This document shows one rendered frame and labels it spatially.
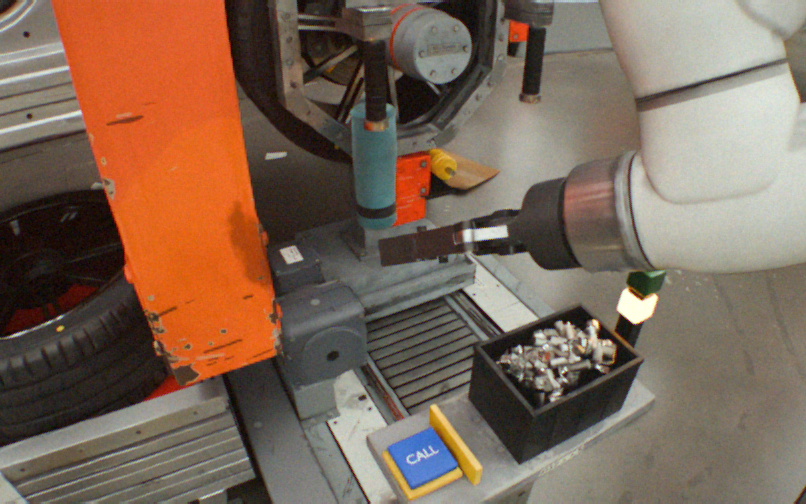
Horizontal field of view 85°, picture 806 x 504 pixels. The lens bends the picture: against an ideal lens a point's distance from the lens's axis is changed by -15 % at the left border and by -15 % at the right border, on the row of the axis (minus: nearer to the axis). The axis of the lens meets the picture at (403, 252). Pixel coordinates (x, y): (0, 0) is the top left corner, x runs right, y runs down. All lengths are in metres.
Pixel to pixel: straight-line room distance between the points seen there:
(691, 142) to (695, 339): 1.45
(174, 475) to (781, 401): 1.56
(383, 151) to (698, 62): 0.76
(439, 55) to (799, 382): 1.41
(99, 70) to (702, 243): 0.53
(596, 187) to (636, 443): 1.08
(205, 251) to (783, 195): 0.57
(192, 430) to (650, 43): 0.88
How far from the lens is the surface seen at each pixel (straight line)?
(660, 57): 0.33
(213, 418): 0.97
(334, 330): 1.00
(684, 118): 0.33
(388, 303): 1.44
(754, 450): 1.54
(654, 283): 0.77
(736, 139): 0.33
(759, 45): 0.34
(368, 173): 1.03
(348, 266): 1.42
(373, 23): 0.83
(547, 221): 0.40
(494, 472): 0.73
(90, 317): 1.00
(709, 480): 1.42
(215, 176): 0.60
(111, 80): 0.56
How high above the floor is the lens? 1.07
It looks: 35 degrees down
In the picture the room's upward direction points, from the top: straight up
